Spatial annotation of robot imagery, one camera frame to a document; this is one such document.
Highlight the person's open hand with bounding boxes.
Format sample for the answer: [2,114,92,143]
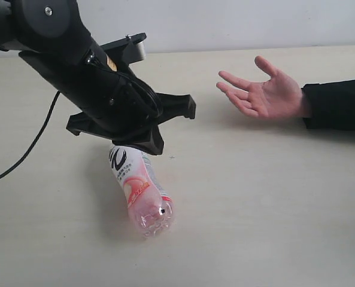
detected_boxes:
[216,56,311,120]

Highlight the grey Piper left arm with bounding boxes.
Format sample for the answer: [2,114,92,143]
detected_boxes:
[0,0,196,155]

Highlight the pink peach drink bottle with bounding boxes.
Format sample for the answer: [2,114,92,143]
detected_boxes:
[108,145,174,237]

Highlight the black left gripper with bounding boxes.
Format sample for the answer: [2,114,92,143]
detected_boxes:
[19,45,196,155]

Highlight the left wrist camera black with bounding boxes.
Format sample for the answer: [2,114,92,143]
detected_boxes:
[101,32,147,66]

